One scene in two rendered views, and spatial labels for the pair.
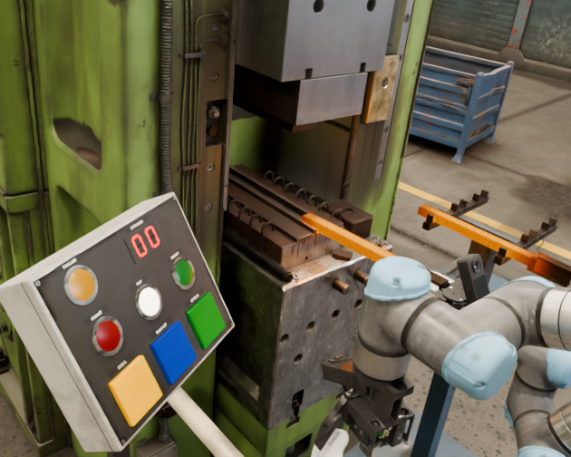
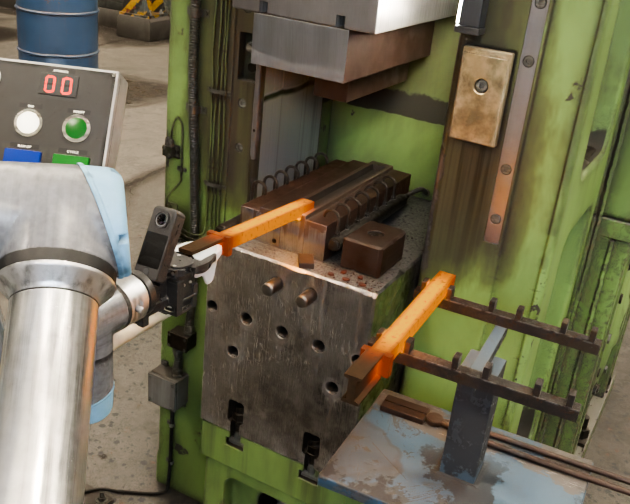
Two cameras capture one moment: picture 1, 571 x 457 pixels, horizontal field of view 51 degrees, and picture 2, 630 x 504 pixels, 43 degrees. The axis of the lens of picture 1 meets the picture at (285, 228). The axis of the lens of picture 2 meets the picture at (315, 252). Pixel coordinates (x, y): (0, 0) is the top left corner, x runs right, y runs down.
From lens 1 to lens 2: 1.70 m
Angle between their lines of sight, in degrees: 62
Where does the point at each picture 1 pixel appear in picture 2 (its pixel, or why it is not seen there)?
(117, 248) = (31, 75)
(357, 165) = (447, 200)
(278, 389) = (209, 371)
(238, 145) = (434, 158)
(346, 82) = (316, 34)
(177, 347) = not seen: hidden behind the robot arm
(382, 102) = (476, 114)
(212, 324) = not seen: hidden behind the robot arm
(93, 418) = not seen: outside the picture
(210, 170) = (243, 107)
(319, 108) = (279, 53)
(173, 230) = (92, 95)
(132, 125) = (173, 30)
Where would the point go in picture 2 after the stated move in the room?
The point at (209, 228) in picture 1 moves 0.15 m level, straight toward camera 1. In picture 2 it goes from (239, 171) to (174, 175)
